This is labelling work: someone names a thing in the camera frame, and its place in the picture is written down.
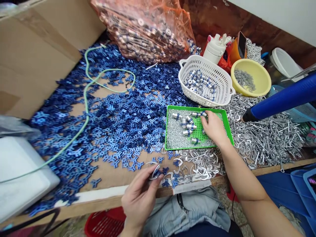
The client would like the person's right hand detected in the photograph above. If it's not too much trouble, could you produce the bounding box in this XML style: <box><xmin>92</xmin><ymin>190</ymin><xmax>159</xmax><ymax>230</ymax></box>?
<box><xmin>201</xmin><ymin>110</ymin><xmax>232</xmax><ymax>149</ymax></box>

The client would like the person's left hand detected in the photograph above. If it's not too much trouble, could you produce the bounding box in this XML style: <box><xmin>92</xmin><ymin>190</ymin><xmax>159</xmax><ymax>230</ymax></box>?
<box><xmin>121</xmin><ymin>165</ymin><xmax>165</xmax><ymax>224</ymax></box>

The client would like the silver curved metal clip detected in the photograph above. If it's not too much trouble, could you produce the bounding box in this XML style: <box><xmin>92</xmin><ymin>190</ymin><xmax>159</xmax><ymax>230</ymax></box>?
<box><xmin>145</xmin><ymin>161</ymin><xmax>161</xmax><ymax>180</ymax></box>

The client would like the group of silver blue rollers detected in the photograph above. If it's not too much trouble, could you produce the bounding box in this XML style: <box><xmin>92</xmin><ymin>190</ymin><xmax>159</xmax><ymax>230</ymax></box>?
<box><xmin>171</xmin><ymin>110</ymin><xmax>208</xmax><ymax>146</ymax></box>

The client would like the pile of silver curved clips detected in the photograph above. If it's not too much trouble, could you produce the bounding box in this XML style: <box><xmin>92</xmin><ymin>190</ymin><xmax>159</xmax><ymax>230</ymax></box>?
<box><xmin>160</xmin><ymin>148</ymin><xmax>226</xmax><ymax>184</ymax></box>

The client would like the layer of tiny silver rings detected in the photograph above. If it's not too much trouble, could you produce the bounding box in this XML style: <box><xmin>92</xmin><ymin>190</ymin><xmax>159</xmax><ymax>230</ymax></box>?
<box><xmin>167</xmin><ymin>108</ymin><xmax>218</xmax><ymax>148</ymax></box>

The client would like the red plastic basket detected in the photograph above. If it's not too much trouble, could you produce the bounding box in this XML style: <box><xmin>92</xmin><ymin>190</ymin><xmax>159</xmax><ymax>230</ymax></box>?
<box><xmin>84</xmin><ymin>206</ymin><xmax>127</xmax><ymax>237</ymax></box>

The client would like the green plastic tray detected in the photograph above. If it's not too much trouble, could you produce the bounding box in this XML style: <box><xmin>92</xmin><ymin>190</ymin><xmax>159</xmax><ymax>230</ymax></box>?
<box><xmin>165</xmin><ymin>105</ymin><xmax>234</xmax><ymax>150</ymax></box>

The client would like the pile of silver metal pins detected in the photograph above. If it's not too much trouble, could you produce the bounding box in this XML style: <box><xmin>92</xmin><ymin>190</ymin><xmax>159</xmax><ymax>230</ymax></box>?
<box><xmin>224</xmin><ymin>93</ymin><xmax>309</xmax><ymax>173</ymax></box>

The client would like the heap of silver blue rollers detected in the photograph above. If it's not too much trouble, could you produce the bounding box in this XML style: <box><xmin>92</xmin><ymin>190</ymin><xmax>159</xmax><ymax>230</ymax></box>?
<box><xmin>185</xmin><ymin>69</ymin><xmax>218</xmax><ymax>102</ymax></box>

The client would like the white plastic basket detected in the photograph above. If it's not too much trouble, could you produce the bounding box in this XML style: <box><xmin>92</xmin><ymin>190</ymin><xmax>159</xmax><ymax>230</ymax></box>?
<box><xmin>178</xmin><ymin>55</ymin><xmax>236</xmax><ymax>107</ymax></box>

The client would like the person's body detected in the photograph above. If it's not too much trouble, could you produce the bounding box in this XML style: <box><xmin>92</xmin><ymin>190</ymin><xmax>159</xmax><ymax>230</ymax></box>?
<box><xmin>145</xmin><ymin>186</ymin><xmax>244</xmax><ymax>237</ymax></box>

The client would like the yellow plastic bowl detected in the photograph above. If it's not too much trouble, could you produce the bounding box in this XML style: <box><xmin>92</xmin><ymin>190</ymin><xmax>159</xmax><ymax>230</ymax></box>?
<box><xmin>230</xmin><ymin>59</ymin><xmax>273</xmax><ymax>97</ymax></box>

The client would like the blue electric screwdriver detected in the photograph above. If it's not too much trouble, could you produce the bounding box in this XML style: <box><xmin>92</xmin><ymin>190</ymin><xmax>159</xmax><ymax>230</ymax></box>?
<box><xmin>241</xmin><ymin>71</ymin><xmax>316</xmax><ymax>123</ymax></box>

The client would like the white water bottle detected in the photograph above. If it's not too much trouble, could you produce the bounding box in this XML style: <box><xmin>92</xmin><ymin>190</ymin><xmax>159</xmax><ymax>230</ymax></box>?
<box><xmin>202</xmin><ymin>33</ymin><xmax>234</xmax><ymax>65</ymax></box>

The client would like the teal plastic basket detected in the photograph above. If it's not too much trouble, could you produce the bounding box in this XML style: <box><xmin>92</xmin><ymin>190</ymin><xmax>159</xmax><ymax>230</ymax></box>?
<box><xmin>268</xmin><ymin>85</ymin><xmax>316</xmax><ymax>123</ymax></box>

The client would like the orange cased phone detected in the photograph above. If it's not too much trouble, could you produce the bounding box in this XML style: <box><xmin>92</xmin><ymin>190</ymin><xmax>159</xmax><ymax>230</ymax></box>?
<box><xmin>237</xmin><ymin>31</ymin><xmax>248</xmax><ymax>60</ymax></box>

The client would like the pile of blue Y-shaped parts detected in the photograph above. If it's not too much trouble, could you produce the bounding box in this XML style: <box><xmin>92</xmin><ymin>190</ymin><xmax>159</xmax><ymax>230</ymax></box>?
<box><xmin>24</xmin><ymin>42</ymin><xmax>199</xmax><ymax>215</ymax></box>

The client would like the white plastic lid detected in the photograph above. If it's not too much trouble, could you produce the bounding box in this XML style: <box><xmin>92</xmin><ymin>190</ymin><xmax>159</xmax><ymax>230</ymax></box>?
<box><xmin>269</xmin><ymin>47</ymin><xmax>304</xmax><ymax>80</ymax></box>

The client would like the blue plastic crate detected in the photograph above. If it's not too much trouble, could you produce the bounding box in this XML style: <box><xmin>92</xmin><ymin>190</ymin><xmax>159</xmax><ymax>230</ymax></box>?
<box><xmin>255</xmin><ymin>164</ymin><xmax>316</xmax><ymax>237</ymax></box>

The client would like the white foam box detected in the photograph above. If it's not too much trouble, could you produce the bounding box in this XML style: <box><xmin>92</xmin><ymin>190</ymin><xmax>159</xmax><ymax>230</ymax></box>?
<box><xmin>0</xmin><ymin>135</ymin><xmax>61</xmax><ymax>223</ymax></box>

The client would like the orange mesh bag of rollers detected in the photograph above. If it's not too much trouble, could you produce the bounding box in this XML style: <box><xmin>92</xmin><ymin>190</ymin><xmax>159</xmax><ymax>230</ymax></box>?
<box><xmin>90</xmin><ymin>0</ymin><xmax>194</xmax><ymax>65</ymax></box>

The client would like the clear plastic bag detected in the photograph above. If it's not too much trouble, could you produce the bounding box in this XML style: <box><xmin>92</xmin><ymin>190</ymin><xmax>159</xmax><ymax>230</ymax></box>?
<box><xmin>0</xmin><ymin>114</ymin><xmax>43</xmax><ymax>150</ymax></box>

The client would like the brown cardboard box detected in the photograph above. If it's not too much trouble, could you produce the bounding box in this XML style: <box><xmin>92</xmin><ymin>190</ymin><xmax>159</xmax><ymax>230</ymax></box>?
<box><xmin>0</xmin><ymin>0</ymin><xmax>107</xmax><ymax>120</ymax></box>

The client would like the heap of small wire springs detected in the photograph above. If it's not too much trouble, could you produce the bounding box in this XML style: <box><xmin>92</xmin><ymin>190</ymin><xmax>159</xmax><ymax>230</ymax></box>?
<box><xmin>233</xmin><ymin>69</ymin><xmax>257</xmax><ymax>93</ymax></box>

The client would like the light green cable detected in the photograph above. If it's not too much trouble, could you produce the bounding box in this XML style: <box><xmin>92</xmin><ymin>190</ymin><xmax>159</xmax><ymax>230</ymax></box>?
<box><xmin>0</xmin><ymin>44</ymin><xmax>136</xmax><ymax>184</ymax></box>

